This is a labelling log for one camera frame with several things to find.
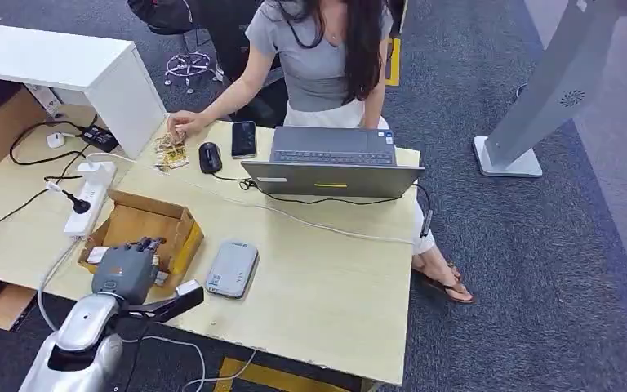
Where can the person's right hand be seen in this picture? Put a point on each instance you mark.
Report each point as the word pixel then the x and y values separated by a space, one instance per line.
pixel 183 123

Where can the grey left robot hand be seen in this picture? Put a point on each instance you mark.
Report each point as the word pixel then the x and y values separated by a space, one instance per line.
pixel 124 270

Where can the colourful printed cards pile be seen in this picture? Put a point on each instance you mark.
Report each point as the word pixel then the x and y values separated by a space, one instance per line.
pixel 173 156

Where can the black computer mouse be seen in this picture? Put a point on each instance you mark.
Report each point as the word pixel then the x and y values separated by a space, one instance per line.
pixel 210 158

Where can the wooden card box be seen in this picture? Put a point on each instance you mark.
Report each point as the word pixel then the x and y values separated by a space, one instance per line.
pixel 146 222

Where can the chrome chair base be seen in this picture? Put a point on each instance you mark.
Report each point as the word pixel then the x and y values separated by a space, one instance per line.
pixel 189 65

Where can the black smartphone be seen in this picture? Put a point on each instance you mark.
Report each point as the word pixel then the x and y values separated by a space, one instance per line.
pixel 244 139

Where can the black power plug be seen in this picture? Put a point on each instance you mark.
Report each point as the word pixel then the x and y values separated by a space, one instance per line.
pixel 80 205

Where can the white power strip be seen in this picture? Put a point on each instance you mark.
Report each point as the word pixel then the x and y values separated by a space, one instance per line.
pixel 93 195

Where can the black power adapter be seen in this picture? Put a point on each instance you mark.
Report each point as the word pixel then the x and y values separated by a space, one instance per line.
pixel 100 139

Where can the black office chair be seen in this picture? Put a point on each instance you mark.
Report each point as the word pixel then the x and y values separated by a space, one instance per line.
pixel 221 32

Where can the grey power bank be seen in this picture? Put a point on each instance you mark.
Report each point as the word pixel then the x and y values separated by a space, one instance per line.
pixel 232 270

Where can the brown wooden board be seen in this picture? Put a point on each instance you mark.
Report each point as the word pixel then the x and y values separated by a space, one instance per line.
pixel 8 307

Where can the person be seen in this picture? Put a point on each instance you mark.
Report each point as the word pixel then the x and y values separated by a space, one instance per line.
pixel 319 65

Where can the grey laptop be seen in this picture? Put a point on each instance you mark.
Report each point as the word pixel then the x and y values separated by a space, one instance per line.
pixel 332 181

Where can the long yellow floor tape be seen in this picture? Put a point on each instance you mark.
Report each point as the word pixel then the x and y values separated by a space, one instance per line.
pixel 270 376

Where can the brown cardboard box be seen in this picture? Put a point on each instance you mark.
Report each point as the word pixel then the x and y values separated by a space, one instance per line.
pixel 0 130

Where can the short yellow floor tape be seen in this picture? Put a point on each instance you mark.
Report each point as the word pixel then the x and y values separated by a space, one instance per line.
pixel 394 59

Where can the brown sandal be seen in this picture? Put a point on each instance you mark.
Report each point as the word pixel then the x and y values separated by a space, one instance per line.
pixel 455 270
pixel 451 292

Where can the grey kiosk stand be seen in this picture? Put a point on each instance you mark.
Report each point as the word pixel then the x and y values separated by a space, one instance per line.
pixel 557 81

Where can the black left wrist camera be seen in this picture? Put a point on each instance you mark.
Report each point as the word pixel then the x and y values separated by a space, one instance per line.
pixel 173 305

